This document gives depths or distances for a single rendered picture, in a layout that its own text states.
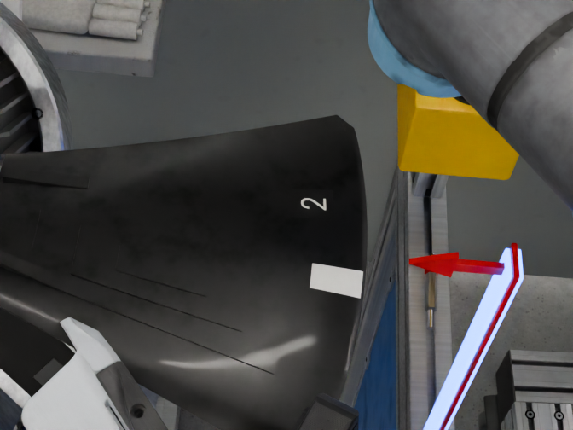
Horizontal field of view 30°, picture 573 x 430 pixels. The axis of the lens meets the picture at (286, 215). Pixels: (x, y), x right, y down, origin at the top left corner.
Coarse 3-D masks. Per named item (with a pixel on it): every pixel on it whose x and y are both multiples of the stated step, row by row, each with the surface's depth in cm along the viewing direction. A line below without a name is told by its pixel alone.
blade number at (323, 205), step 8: (296, 192) 67; (304, 192) 67; (312, 192) 67; (320, 192) 67; (328, 192) 67; (296, 200) 67; (304, 200) 67; (312, 200) 67; (320, 200) 67; (328, 200) 67; (296, 208) 67; (304, 208) 67; (312, 208) 67; (320, 208) 67; (328, 208) 67; (296, 216) 66; (304, 216) 66; (312, 216) 66; (320, 216) 66; (328, 216) 67
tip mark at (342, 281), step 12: (312, 264) 65; (312, 276) 65; (324, 276) 65; (336, 276) 65; (348, 276) 65; (360, 276) 65; (324, 288) 65; (336, 288) 65; (348, 288) 65; (360, 288) 65
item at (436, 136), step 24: (408, 96) 90; (408, 120) 89; (432, 120) 88; (456, 120) 88; (480, 120) 87; (408, 144) 91; (432, 144) 90; (456, 144) 90; (480, 144) 90; (504, 144) 90; (408, 168) 93; (432, 168) 93; (456, 168) 93; (480, 168) 93; (504, 168) 92
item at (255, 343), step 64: (256, 128) 69; (320, 128) 69; (0, 192) 65; (64, 192) 65; (128, 192) 66; (192, 192) 66; (256, 192) 67; (0, 256) 61; (64, 256) 62; (128, 256) 63; (192, 256) 64; (256, 256) 65; (320, 256) 65; (128, 320) 62; (192, 320) 62; (256, 320) 63; (320, 320) 64; (192, 384) 61; (256, 384) 62; (320, 384) 63
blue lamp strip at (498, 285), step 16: (496, 288) 67; (480, 304) 71; (496, 304) 67; (480, 320) 71; (480, 336) 71; (464, 352) 75; (464, 368) 75; (448, 384) 80; (448, 400) 79; (432, 416) 85
